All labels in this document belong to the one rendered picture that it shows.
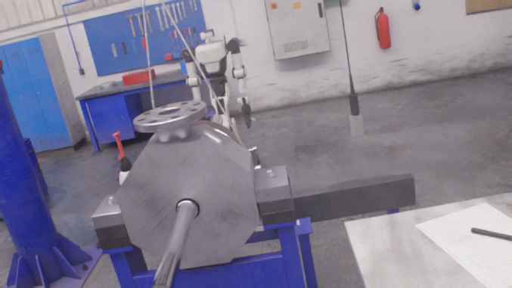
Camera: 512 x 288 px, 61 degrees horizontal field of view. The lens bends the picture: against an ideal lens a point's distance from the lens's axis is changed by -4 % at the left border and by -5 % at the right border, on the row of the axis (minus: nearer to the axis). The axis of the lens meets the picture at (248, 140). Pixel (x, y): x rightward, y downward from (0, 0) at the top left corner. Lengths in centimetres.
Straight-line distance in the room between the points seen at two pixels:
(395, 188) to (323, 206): 33
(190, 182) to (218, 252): 29
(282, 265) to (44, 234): 222
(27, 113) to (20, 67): 70
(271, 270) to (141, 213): 53
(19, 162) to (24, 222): 43
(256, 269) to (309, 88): 529
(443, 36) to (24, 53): 607
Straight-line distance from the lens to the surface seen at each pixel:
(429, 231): 167
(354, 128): 246
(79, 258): 379
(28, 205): 348
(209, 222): 162
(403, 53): 699
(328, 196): 202
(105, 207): 176
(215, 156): 151
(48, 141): 733
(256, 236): 191
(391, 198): 208
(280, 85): 681
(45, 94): 712
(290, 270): 175
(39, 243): 358
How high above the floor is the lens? 176
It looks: 18 degrees down
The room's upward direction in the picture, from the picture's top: 12 degrees counter-clockwise
